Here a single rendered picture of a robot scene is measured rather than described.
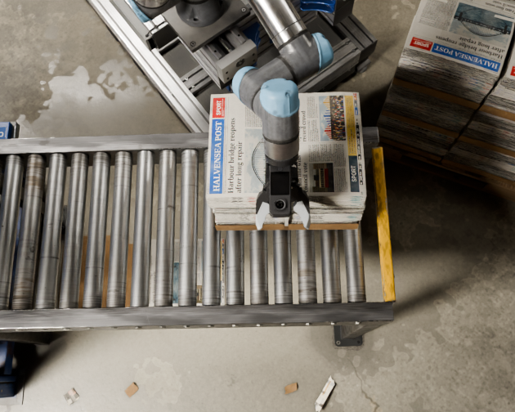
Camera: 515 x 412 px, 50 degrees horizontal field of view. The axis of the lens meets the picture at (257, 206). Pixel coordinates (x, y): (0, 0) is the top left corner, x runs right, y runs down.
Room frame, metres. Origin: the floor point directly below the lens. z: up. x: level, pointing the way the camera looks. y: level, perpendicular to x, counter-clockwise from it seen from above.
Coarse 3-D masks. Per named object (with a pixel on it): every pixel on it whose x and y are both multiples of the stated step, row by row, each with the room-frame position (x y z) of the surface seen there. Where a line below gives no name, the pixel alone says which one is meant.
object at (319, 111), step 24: (312, 96) 0.64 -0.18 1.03; (336, 96) 0.62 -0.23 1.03; (312, 120) 0.57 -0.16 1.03; (336, 120) 0.56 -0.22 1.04; (360, 120) 0.55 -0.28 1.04; (312, 144) 0.50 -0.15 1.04; (336, 144) 0.49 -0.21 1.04; (360, 144) 0.48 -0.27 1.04; (312, 168) 0.44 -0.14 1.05; (336, 168) 0.43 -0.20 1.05; (360, 168) 0.42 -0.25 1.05; (312, 192) 0.38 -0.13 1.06; (336, 192) 0.37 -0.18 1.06; (360, 192) 0.36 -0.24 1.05; (312, 216) 0.36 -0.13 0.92; (336, 216) 0.35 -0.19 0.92; (360, 216) 0.34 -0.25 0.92
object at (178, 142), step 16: (368, 128) 0.62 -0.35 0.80; (0, 144) 0.75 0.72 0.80; (16, 144) 0.74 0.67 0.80; (32, 144) 0.74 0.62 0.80; (48, 144) 0.73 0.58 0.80; (64, 144) 0.72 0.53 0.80; (80, 144) 0.71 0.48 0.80; (96, 144) 0.70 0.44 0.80; (112, 144) 0.70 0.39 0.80; (128, 144) 0.69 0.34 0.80; (144, 144) 0.68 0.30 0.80; (160, 144) 0.67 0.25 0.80; (176, 144) 0.67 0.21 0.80; (192, 144) 0.66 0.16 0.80; (368, 144) 0.58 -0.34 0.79; (48, 160) 0.70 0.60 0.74; (112, 160) 0.68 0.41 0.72
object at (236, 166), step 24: (216, 96) 0.68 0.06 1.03; (216, 120) 0.61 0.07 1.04; (240, 120) 0.60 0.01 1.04; (216, 144) 0.54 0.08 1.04; (240, 144) 0.53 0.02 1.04; (216, 168) 0.48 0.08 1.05; (240, 168) 0.47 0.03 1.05; (264, 168) 0.46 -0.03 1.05; (216, 192) 0.42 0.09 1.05; (240, 192) 0.41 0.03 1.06; (216, 216) 0.40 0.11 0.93; (240, 216) 0.39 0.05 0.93
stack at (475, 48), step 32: (448, 0) 0.98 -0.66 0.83; (480, 0) 0.97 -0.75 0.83; (512, 0) 0.95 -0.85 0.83; (416, 32) 0.89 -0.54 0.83; (448, 32) 0.88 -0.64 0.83; (480, 32) 0.86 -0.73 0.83; (512, 32) 0.84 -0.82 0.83; (416, 64) 0.83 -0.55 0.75; (448, 64) 0.79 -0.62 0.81; (480, 64) 0.76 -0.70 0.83; (512, 64) 0.74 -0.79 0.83; (416, 96) 0.81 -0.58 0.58; (480, 96) 0.72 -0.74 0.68; (512, 96) 0.69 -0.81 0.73; (384, 128) 0.84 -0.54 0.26; (416, 128) 0.79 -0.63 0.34; (448, 128) 0.74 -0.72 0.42; (480, 128) 0.68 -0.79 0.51; (512, 128) 0.65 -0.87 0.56; (480, 160) 0.65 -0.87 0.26; (512, 160) 0.60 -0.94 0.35; (512, 192) 0.55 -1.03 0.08
